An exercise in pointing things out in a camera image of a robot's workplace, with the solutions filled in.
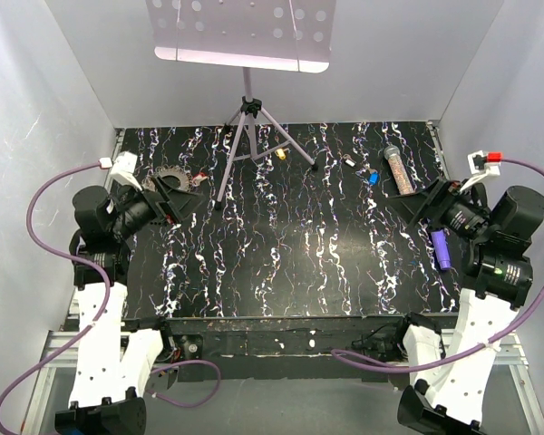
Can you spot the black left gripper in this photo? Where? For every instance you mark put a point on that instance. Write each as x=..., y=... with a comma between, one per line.
x=174, y=203

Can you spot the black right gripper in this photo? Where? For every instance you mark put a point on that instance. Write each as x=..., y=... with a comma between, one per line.
x=432, y=201

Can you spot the blue key tag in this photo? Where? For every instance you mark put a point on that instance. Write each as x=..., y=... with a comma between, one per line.
x=368, y=176

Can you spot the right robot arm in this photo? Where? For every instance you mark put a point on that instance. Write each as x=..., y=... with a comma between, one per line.
x=447, y=386

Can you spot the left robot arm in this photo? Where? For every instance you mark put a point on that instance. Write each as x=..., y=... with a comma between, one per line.
x=111, y=375

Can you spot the sprinkles filled tube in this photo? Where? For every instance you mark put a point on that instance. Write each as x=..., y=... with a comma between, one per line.
x=393, y=156

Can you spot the metal bicycle cassette sprocket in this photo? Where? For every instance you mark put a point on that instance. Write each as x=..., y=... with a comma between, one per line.
x=174, y=176

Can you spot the purple plastic tool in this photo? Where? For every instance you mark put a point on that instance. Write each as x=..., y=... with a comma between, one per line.
x=441, y=249

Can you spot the yellow key tag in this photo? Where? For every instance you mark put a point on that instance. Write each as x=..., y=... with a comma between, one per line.
x=281, y=154

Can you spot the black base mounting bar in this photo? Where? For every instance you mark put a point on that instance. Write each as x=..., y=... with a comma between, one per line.
x=276, y=348

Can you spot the lilac music stand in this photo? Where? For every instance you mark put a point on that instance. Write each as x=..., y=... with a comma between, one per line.
x=287, y=36

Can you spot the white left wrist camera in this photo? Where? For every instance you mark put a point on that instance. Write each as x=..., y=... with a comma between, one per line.
x=122, y=170

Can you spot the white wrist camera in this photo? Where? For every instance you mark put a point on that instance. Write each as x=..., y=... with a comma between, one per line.
x=482, y=164
x=122, y=170

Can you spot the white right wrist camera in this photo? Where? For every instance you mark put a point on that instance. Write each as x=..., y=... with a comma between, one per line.
x=482, y=164

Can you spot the aluminium frame rail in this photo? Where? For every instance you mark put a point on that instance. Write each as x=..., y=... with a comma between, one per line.
x=39, y=403

